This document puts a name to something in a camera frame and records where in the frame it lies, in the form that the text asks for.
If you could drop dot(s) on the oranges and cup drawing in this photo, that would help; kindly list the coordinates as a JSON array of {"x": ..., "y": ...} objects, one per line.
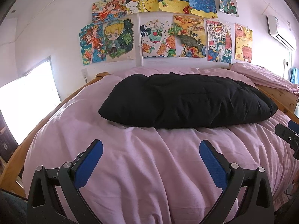
[{"x": 158, "y": 38}]

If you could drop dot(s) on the white air conditioner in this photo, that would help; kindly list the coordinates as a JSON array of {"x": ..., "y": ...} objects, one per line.
[{"x": 281, "y": 33}]

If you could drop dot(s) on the wooden bed frame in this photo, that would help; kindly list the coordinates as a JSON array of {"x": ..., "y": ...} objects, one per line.
[{"x": 35, "y": 144}]

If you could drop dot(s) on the landscape drawing with black hill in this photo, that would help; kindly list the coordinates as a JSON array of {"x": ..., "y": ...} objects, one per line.
[{"x": 190, "y": 31}]

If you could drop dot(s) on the pink pigs yellow drawing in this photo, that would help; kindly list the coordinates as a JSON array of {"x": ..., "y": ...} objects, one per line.
[{"x": 243, "y": 43}]

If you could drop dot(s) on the orange hair girl drawing lower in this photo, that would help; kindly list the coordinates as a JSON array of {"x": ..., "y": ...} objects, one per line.
[{"x": 92, "y": 44}]

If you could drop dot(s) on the orange hair girl drawing upper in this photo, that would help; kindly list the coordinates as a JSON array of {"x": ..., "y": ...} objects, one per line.
[{"x": 108, "y": 10}]

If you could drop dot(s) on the pink folded blanket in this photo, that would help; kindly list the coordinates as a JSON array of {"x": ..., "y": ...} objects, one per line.
[{"x": 262, "y": 76}]

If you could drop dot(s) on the black puffer jacket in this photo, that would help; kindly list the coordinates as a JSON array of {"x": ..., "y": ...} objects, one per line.
[{"x": 185, "y": 101}]

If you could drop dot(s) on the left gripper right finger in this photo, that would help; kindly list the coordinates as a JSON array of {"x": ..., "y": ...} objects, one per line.
[{"x": 257, "y": 203}]

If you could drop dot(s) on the orange hair girl drawing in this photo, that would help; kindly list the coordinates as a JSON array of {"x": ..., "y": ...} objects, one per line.
[
  {"x": 92, "y": 44},
  {"x": 108, "y": 10}
]

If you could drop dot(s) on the white wall socket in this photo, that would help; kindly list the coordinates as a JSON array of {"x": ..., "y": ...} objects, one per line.
[{"x": 85, "y": 75}]

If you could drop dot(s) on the pink jellyfish blue drawing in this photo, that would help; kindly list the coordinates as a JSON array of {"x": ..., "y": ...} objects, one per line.
[{"x": 203, "y": 8}]

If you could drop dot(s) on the blue cloth hanging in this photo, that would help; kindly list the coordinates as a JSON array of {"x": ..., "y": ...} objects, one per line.
[{"x": 294, "y": 75}]

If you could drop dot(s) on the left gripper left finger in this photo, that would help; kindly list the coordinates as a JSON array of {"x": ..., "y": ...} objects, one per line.
[{"x": 44, "y": 205}]

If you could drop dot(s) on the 2024 collage drawing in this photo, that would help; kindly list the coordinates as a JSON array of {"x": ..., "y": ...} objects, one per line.
[{"x": 219, "y": 48}]

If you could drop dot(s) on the blond boy drawing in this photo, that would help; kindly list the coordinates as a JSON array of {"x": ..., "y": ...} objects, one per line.
[{"x": 119, "y": 40}]

